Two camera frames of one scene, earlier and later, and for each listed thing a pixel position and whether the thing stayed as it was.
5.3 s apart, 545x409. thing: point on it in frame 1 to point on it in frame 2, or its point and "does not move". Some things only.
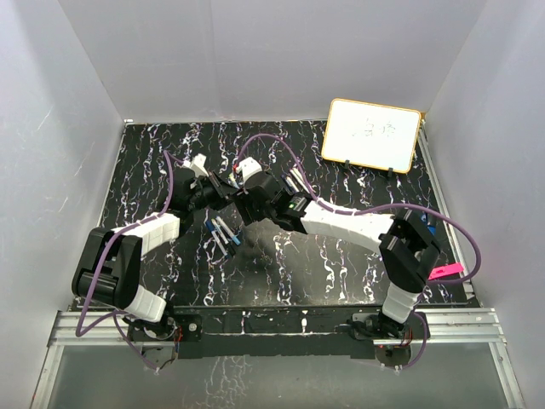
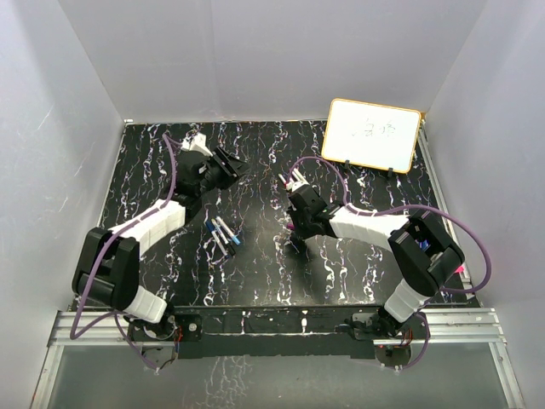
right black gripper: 243,199 to 302,234
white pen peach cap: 300,179 does not move
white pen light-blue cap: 230,233 does not move
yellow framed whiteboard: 371,135 does not move
